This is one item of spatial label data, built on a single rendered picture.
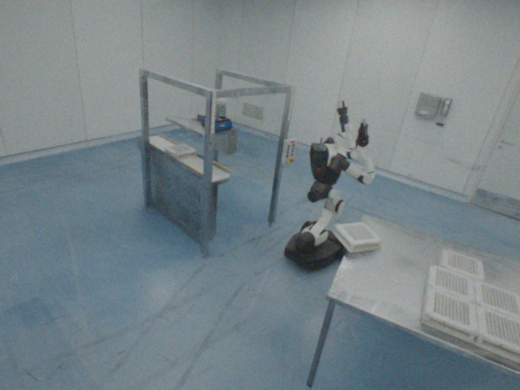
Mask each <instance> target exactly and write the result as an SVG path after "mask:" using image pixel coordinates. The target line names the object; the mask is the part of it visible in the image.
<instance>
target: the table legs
mask: <svg viewBox="0 0 520 390"><path fill-rule="evenodd" d="M335 306H336V304H334V303H331V302H328V305H327V310H326V313H325V317H324V321H323V326H322V329H321V333H320V338H318V341H317V344H316V350H315V354H314V356H313V362H312V366H311V369H310V374H309V377H308V378H307V380H306V386H307V387H310V388H311V387H312V386H313V383H314V378H315V375H316V370H317V368H318V364H319V361H320V358H321V356H322V353H323V348H324V344H325V341H326V338H327V333H328V330H329V326H330V321H332V319H333V314H334V310H335Z"/></svg>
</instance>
